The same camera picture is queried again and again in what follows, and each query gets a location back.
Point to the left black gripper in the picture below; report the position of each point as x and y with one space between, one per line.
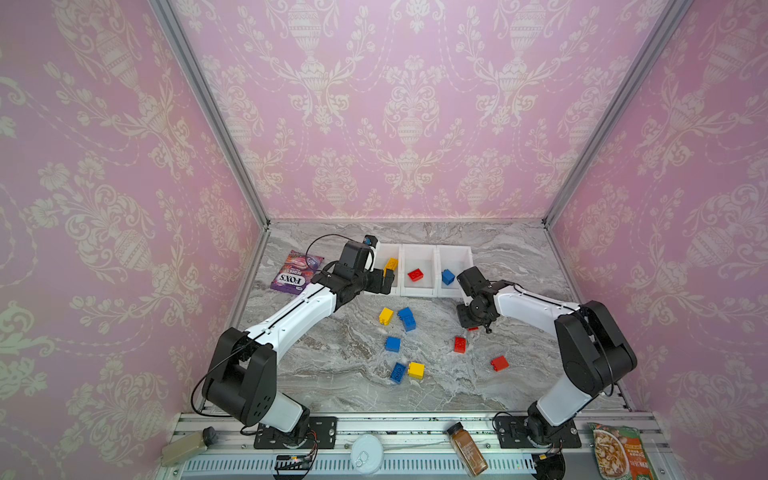
377 285

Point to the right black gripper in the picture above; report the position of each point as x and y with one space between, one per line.
475 315

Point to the yellow long lego brick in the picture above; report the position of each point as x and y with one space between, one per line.
392 263

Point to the white bin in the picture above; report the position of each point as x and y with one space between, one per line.
423 257
388 259
455 259

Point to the red lego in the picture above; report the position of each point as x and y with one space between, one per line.
499 363
460 345

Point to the blue lego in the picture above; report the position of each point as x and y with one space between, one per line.
447 277
393 344
398 373

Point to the blue long lego brick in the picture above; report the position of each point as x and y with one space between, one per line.
408 323

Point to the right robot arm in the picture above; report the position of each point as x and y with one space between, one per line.
594 352

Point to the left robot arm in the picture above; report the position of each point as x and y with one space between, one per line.
242 376

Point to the yellow square lego brick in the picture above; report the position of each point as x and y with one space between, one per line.
386 316

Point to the blue square lego brick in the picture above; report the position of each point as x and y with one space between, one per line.
405 314

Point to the purple candy bag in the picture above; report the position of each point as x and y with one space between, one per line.
296 272

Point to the yellow lego bottom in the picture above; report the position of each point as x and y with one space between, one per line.
416 370

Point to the blue lego bottom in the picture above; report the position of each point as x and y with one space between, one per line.
398 373

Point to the spice jar brown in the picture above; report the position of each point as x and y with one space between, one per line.
467 450

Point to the white round disc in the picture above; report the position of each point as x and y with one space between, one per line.
367 454

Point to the green food packet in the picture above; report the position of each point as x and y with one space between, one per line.
620 453

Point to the small circuit board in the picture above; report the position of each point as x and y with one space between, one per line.
284 463

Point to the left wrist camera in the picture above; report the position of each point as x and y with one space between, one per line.
371 242

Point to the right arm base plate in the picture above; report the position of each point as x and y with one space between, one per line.
518 432

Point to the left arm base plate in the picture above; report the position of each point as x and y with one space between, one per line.
321 433

